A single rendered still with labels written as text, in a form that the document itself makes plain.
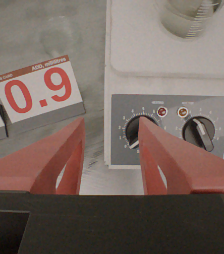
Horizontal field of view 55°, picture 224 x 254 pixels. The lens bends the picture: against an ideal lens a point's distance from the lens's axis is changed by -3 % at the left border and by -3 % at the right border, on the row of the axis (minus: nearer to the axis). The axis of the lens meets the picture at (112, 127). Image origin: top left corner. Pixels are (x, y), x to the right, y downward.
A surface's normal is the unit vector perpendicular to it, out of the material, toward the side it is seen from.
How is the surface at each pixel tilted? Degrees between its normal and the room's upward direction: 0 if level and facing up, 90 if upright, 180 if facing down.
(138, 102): 30
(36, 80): 40
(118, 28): 0
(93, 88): 0
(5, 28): 0
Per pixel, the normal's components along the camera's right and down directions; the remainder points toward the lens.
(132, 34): 0.00, -0.25
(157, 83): -0.01, 0.27
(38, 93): 0.19, 0.40
